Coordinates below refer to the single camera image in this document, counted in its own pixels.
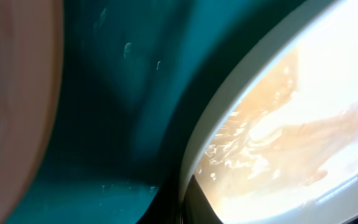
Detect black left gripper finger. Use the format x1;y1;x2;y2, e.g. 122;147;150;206
181;176;223;224

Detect white plate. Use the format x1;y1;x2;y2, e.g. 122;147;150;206
179;0;358;224

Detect blue plastic tray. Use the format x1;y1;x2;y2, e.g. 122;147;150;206
7;0;300;223

